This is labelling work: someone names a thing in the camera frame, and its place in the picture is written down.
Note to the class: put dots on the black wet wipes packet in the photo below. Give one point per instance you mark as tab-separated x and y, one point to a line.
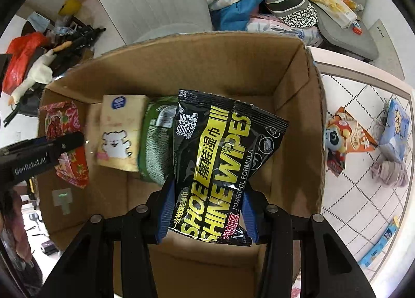
220	168

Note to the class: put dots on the green soft packet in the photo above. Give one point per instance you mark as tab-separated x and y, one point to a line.
155	152

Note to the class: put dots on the red floral packet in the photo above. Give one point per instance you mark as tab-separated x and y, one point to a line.
69	116

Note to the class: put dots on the pale floral cloth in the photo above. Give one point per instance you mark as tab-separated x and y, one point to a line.
278	27

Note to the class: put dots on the long blue packet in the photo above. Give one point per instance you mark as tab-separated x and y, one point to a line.
379	246

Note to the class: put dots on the grey seat cushion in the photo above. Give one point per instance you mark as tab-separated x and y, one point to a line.
350	40

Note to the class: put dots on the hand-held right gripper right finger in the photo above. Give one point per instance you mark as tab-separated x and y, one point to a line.
250	217

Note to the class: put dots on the blue face mask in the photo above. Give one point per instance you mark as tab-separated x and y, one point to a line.
38	21

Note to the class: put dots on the yellow cup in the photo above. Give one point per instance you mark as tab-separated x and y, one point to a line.
69	5

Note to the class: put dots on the cream tissue pack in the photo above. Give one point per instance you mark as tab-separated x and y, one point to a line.
118	132

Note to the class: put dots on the small red white packet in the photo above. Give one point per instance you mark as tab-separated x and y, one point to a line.
357	27

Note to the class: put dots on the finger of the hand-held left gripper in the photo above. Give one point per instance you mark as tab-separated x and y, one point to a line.
64	143

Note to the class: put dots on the red plastic bag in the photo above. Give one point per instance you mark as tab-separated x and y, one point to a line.
19	58

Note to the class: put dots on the orange cartoon snack packet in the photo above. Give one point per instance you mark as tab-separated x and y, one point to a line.
351	137

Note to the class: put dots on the white goose plush toy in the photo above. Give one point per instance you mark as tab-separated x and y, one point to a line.
39	73

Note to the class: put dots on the brown cardboard box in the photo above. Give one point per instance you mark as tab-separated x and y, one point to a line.
207	68

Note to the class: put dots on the blue cloth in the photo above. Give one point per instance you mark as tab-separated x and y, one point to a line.
236	13

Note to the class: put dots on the yellow packet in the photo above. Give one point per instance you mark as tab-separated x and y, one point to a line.
334	9

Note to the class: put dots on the black tripod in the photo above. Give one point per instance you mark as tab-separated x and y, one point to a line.
79	37

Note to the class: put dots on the grey socks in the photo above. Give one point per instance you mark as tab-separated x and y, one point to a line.
390	173

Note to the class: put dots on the blue cartoon tissue pack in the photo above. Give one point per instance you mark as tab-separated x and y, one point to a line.
397	129

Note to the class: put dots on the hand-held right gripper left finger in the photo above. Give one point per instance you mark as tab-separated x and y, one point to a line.
164	217

